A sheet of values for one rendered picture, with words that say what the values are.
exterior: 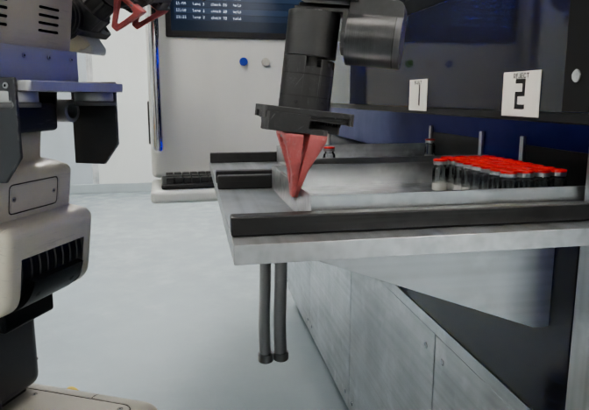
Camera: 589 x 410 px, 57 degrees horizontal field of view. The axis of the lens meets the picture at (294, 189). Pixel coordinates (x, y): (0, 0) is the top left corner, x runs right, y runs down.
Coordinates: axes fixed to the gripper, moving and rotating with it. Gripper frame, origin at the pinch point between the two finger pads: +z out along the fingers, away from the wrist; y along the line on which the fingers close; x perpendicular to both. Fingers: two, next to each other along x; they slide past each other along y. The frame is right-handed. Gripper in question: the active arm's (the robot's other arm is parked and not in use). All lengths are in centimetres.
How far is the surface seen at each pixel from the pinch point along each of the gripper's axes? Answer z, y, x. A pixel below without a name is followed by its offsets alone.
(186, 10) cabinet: -30, -16, 88
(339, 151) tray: -1, 20, 54
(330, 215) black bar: 1.2, 2.4, -8.0
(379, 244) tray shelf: 3.1, 6.9, -10.9
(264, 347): 66, 16, 99
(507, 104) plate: -12.9, 30.7, 10.0
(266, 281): 45, 14, 100
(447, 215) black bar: 0.1, 15.1, -7.9
